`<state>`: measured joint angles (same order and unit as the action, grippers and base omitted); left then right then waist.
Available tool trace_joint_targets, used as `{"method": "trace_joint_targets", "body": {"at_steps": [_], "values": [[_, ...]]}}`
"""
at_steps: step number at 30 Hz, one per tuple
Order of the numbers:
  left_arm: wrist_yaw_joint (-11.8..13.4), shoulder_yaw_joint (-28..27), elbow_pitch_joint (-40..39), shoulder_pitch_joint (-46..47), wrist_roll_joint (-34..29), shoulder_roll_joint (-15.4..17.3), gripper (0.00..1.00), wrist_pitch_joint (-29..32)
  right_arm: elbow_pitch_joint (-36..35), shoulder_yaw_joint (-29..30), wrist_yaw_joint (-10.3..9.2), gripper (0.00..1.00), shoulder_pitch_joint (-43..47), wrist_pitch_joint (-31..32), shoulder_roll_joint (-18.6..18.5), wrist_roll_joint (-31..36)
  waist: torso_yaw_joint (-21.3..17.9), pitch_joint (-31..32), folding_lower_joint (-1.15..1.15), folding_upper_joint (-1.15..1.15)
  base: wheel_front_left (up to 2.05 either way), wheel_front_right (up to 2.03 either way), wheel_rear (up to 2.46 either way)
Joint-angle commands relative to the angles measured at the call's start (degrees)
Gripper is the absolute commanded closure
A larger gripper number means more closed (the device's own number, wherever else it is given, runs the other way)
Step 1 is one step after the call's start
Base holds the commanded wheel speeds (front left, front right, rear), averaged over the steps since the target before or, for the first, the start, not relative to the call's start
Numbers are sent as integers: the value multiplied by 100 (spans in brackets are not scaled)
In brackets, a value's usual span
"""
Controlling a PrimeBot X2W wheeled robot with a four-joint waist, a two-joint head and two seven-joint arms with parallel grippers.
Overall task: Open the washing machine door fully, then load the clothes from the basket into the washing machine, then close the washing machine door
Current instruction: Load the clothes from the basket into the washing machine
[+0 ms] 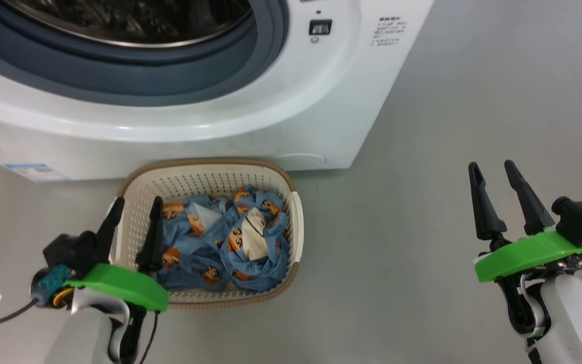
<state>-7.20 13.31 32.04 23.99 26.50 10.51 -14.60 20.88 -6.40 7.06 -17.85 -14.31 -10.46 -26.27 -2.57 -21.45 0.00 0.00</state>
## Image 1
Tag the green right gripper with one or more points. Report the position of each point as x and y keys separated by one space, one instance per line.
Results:
x=528 y=253

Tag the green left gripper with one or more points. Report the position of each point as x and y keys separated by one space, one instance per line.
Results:
x=119 y=285

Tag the blue cartoon print clothes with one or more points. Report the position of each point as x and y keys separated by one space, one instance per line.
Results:
x=210 y=253

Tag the cream perforated laundry basket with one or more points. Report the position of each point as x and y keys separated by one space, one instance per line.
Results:
x=180 y=182

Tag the grey rubber door gasket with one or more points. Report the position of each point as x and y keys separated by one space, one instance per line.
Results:
x=119 y=76

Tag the white washing machine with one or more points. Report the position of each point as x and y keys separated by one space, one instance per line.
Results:
x=271 y=101

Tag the black door lock slot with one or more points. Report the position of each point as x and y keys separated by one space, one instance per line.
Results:
x=321 y=27

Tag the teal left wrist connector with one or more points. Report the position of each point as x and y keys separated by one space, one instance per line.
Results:
x=53 y=283

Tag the blue energy label sticker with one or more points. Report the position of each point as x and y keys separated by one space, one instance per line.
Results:
x=36 y=172

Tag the round drain filter cover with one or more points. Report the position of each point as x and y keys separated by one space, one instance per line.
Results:
x=301 y=161

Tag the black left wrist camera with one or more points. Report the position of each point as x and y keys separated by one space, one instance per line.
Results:
x=71 y=250

